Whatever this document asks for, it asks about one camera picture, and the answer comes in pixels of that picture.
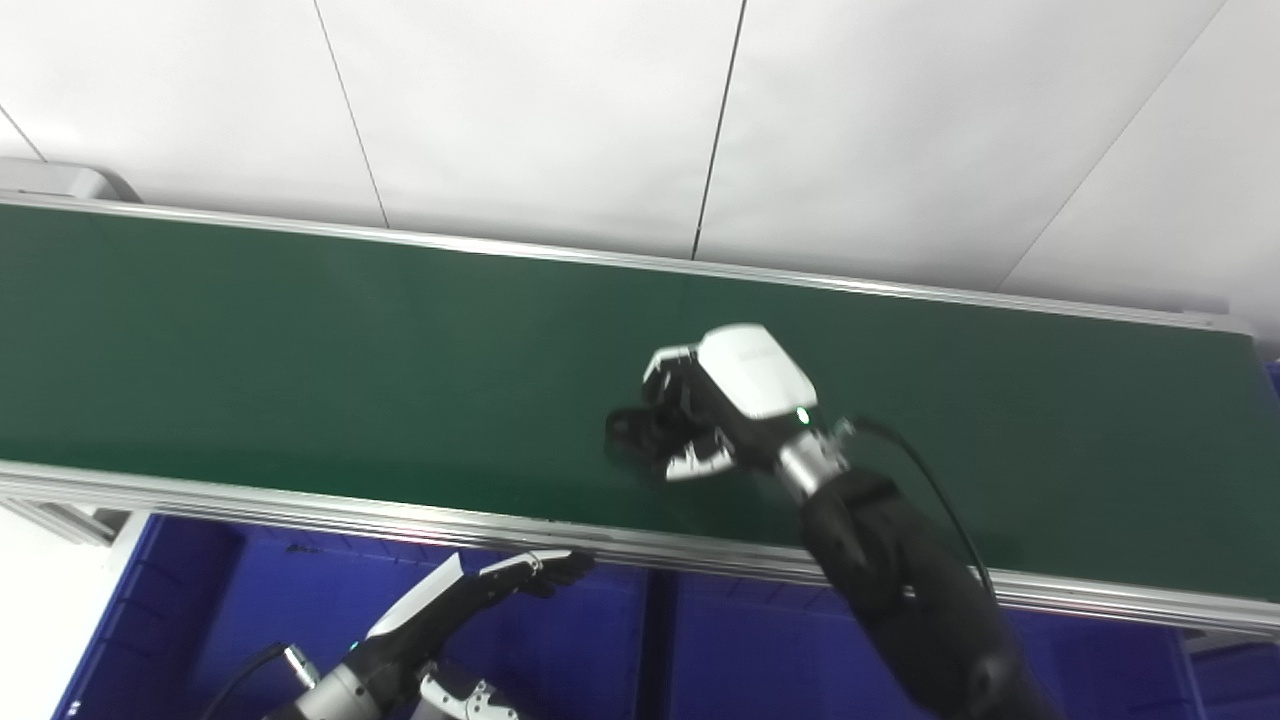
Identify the grey conveyor end housing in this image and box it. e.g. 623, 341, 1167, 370
0, 158, 143, 207

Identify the black flanged metal part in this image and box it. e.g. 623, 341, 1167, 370
604, 404, 701, 473

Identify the green conveyor belt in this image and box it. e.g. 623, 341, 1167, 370
0, 204, 1280, 603
0, 189, 1280, 643

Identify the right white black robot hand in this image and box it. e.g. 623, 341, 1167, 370
640, 322, 829, 487

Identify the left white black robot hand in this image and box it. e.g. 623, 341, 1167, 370
343, 547, 599, 720

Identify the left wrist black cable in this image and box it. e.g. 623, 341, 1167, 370
198, 642, 323, 720

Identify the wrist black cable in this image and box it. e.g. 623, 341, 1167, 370
198, 642, 323, 720
833, 416, 1001, 603

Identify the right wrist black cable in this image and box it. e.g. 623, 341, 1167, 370
833, 416, 1001, 603

